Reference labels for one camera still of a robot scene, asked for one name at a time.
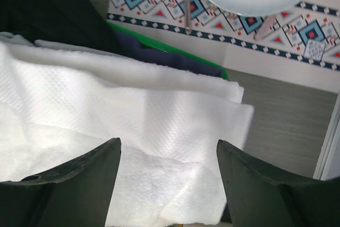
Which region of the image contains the white towel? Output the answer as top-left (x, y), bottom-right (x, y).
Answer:
top-left (1, 43), bottom-right (253, 226)

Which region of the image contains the aluminium frame rail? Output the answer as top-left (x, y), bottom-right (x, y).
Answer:
top-left (313, 95), bottom-right (339, 180)

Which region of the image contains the silver fork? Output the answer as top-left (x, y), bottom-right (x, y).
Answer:
top-left (184, 0), bottom-right (191, 32)

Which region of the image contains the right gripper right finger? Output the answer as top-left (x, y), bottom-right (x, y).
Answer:
top-left (217, 140), bottom-right (339, 226)

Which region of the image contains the navy purple garment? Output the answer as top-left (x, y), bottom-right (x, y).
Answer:
top-left (114, 30), bottom-right (225, 79)

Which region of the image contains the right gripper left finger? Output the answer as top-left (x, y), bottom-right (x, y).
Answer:
top-left (1, 138), bottom-right (121, 227)

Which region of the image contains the green plastic tray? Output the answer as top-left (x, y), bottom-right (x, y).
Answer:
top-left (0, 0), bottom-right (230, 80)

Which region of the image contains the black garment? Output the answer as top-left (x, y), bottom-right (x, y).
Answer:
top-left (1, 0), bottom-right (125, 55)

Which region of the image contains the patterned white cloth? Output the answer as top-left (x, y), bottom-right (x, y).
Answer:
top-left (107, 0), bottom-right (339, 92)

